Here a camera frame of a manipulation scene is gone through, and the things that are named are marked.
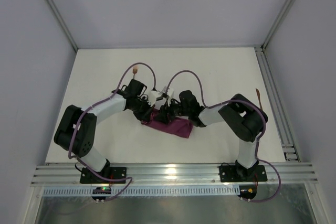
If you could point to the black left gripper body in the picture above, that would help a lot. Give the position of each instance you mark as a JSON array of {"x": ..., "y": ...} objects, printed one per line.
[{"x": 144, "y": 114}]

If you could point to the aluminium rail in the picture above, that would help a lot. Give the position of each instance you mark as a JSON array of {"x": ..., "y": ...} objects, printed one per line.
[
  {"x": 63, "y": 174},
  {"x": 281, "y": 120}
]

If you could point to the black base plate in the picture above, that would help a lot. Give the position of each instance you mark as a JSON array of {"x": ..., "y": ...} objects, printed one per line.
[
  {"x": 87, "y": 177},
  {"x": 233, "y": 173}
]

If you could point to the corner frame post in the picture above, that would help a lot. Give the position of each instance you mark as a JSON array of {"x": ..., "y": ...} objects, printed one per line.
[
  {"x": 284, "y": 10},
  {"x": 61, "y": 23}
]

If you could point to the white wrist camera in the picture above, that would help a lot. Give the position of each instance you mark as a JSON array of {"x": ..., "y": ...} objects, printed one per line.
[
  {"x": 168, "y": 94},
  {"x": 154, "y": 96}
]

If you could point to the right corner frame post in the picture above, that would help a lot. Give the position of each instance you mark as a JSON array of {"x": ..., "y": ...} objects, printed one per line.
[{"x": 284, "y": 10}]

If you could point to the aluminium right side rail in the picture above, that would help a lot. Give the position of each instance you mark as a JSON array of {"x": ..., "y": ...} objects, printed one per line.
[{"x": 281, "y": 120}]

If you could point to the left controller board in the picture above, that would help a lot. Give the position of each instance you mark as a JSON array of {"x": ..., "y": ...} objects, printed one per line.
[{"x": 101, "y": 193}]

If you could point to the left corner frame post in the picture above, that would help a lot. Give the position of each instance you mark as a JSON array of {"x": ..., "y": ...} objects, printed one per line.
[{"x": 61, "y": 23}]

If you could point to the controller board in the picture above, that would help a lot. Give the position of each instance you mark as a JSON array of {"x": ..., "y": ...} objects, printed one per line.
[
  {"x": 101, "y": 193},
  {"x": 247, "y": 192}
]

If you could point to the slotted grey cable duct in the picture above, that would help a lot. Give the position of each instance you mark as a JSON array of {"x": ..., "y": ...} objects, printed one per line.
[{"x": 146, "y": 191}]

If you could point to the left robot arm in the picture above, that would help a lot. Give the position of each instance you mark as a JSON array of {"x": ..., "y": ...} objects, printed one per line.
[{"x": 77, "y": 128}]

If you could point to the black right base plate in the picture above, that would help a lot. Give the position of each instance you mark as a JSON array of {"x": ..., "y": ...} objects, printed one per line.
[{"x": 233, "y": 173}]

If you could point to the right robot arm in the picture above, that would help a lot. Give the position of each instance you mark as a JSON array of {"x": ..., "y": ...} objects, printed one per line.
[{"x": 246, "y": 120}]

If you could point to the purple cloth napkin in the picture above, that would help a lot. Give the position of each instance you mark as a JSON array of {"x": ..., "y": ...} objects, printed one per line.
[{"x": 178, "y": 126}]

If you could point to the aluminium front rail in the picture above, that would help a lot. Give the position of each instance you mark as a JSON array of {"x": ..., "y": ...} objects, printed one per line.
[{"x": 63, "y": 174}]

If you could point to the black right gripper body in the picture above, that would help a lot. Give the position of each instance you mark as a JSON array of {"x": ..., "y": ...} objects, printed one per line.
[{"x": 169, "y": 112}]

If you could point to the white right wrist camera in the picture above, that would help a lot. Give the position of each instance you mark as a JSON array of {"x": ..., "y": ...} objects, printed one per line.
[{"x": 168, "y": 94}]

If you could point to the right controller board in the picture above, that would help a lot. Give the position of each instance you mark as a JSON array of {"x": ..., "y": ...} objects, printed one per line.
[{"x": 247, "y": 192}]

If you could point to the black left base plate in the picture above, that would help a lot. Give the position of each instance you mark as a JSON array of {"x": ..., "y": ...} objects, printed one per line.
[{"x": 87, "y": 177}]

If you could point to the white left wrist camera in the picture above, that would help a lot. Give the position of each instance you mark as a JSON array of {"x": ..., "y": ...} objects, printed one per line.
[{"x": 154, "y": 96}]

